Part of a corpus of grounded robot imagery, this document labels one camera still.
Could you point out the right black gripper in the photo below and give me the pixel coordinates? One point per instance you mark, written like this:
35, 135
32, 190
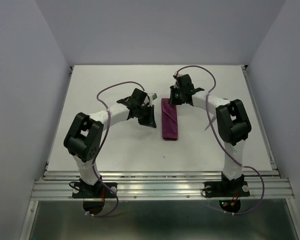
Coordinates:
172, 100

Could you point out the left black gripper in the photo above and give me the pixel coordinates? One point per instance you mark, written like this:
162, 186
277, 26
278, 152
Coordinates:
150, 121

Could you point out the purple cloth napkin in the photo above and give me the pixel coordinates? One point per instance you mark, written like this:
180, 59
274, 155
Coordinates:
169, 121

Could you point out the silver metal spoon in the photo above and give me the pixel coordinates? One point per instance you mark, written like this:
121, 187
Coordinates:
211, 121

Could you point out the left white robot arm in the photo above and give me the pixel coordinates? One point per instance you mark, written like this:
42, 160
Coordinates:
84, 137

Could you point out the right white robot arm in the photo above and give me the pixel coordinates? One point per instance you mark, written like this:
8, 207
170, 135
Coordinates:
228, 120

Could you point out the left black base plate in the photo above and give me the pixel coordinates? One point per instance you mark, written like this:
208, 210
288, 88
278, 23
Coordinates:
82, 190

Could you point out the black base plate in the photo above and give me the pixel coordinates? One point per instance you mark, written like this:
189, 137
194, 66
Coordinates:
82, 190
221, 189

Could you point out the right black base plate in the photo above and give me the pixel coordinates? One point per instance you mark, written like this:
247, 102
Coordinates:
221, 189

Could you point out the aluminium rail frame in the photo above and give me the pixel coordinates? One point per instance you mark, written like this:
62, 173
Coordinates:
168, 205

